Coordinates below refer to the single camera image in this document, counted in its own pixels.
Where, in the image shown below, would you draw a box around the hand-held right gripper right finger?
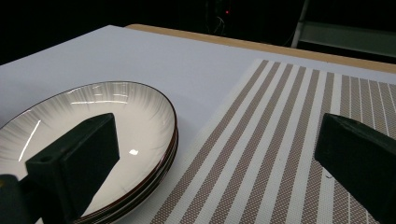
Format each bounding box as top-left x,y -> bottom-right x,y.
313,112 -> 396,224

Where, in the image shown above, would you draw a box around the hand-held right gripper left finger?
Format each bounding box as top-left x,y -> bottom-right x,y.
25,112 -> 120,224

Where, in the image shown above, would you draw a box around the white plate with dark rim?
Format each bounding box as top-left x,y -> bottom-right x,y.
0,80 -> 178,218
73,124 -> 180,224

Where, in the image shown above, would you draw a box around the striped beige placemat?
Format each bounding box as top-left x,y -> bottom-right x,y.
148,59 -> 396,224

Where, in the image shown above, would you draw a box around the white board sheet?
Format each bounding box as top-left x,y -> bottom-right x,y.
0,24 -> 396,224

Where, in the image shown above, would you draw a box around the dark device with red light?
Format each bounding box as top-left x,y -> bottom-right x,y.
202,0 -> 238,21

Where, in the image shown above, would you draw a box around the white metal table frame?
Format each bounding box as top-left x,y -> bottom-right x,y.
290,0 -> 396,59

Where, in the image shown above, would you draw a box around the thin wires at dark device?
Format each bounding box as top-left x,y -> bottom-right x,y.
205,15 -> 227,35

